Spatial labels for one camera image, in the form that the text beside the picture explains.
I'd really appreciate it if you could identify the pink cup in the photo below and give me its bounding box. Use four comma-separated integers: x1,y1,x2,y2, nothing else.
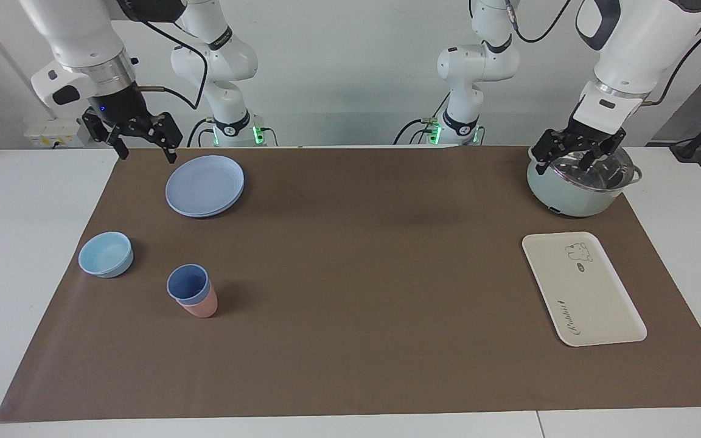
177,281,218,318

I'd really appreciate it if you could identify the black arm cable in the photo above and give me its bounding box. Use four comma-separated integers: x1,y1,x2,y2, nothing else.
641,12,701,107
134,15,210,111

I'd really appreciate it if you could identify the cream rabbit print tray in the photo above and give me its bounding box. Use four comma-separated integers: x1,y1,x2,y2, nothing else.
521,232,647,347

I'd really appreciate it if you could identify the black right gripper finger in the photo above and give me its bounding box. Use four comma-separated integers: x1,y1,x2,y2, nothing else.
82,109,130,161
145,112,183,164

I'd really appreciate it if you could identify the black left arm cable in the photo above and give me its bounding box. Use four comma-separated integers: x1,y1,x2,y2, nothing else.
641,12,701,107

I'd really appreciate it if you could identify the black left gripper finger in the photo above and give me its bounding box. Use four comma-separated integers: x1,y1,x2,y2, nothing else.
579,145,618,173
531,128,574,178

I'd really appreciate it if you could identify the blue ribbed cup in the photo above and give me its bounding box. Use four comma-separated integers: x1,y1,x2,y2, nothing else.
167,264,211,306

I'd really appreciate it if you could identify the brown table mat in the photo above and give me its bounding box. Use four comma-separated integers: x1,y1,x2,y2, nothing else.
0,146,701,422

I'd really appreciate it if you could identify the black base cable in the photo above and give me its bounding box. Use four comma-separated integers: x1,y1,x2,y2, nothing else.
393,117,448,147
187,116,217,148

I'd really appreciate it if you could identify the light blue bowl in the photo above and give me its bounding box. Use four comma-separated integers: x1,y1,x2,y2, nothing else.
78,232,134,279

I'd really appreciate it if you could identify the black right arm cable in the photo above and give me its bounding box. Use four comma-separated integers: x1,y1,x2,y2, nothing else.
134,15,210,111

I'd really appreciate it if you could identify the pale green cooking pot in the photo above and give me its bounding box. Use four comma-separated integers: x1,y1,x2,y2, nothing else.
526,146,643,218

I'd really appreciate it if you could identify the white power strip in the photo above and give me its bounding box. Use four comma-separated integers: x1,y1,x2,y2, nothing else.
25,119,92,148

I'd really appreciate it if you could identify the blue round plate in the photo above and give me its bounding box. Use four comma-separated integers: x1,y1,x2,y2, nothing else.
165,155,245,218

